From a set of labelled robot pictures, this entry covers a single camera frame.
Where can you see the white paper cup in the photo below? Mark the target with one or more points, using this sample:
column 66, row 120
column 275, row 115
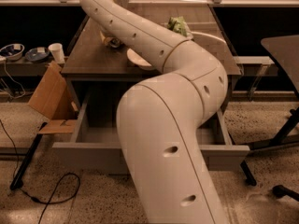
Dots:
column 56, row 50

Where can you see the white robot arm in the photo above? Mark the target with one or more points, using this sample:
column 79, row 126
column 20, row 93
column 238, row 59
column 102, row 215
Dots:
column 157, row 118

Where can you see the white paper bowl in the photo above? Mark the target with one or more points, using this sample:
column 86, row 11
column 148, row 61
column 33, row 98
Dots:
column 138, row 60

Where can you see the black metal leg left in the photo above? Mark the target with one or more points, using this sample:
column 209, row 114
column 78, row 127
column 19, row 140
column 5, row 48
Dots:
column 17, row 179

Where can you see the blue white bowl left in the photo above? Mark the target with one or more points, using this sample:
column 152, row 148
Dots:
column 12, row 52

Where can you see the brown cardboard box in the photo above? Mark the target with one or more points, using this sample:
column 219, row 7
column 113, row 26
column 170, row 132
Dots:
column 53, row 100

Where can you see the open grey top drawer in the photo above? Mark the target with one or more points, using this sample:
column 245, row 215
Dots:
column 94, row 143

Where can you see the dark side table right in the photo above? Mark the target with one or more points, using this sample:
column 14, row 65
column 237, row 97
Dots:
column 284, row 52

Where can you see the blue bowl on shelf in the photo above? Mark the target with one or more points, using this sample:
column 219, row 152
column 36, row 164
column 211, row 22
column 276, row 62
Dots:
column 37, row 55

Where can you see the black stand base right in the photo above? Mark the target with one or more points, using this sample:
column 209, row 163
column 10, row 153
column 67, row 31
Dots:
column 280, row 191

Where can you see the green chip bag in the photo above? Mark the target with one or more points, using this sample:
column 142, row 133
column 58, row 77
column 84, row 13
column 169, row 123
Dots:
column 179, row 26

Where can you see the crushed orange soda can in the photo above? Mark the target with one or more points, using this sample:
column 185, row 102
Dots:
column 112, row 42

